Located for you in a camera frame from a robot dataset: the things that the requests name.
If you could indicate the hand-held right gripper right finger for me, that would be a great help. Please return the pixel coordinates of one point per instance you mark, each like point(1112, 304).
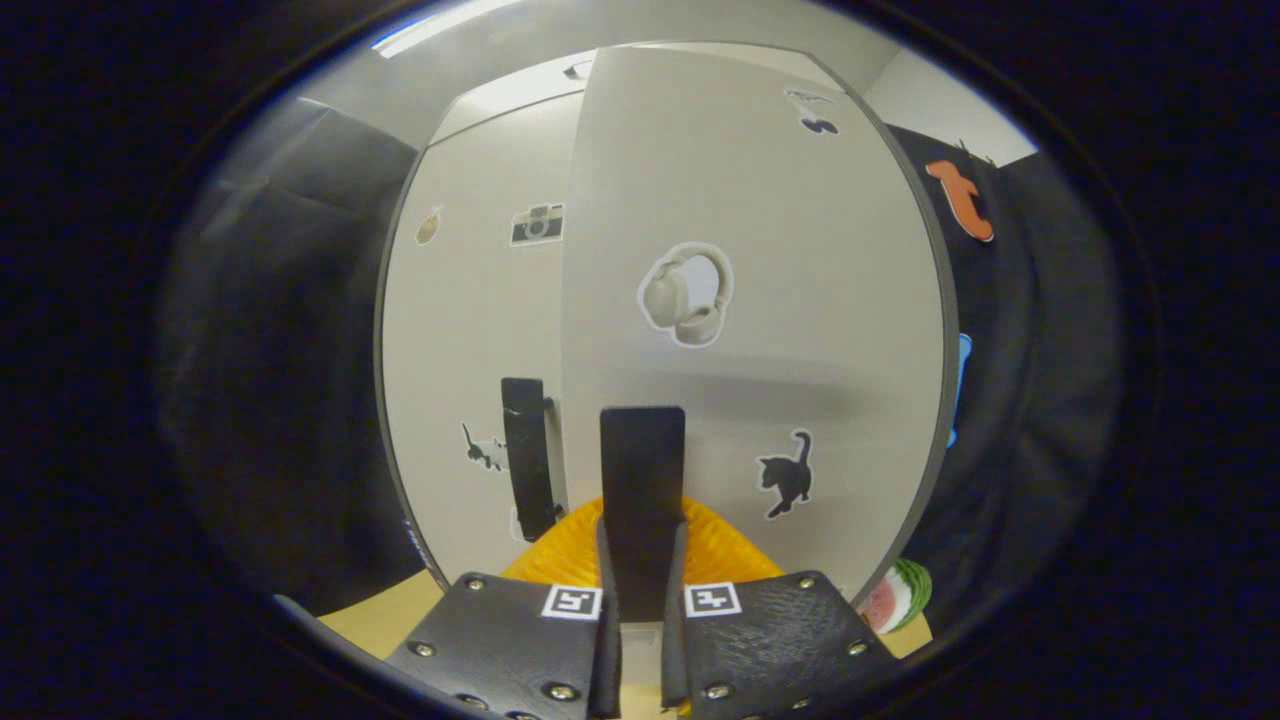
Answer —
point(672, 650)

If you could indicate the grey cabinet door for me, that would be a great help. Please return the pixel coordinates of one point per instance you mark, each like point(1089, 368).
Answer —
point(800, 200)
point(470, 320)

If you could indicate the grey cabinet drawer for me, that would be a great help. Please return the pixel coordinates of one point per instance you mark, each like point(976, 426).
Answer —
point(510, 105)

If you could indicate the watermelon slice toy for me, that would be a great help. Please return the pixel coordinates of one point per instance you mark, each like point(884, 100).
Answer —
point(900, 598)

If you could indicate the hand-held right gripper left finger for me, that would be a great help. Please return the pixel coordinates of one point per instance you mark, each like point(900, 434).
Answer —
point(607, 650)

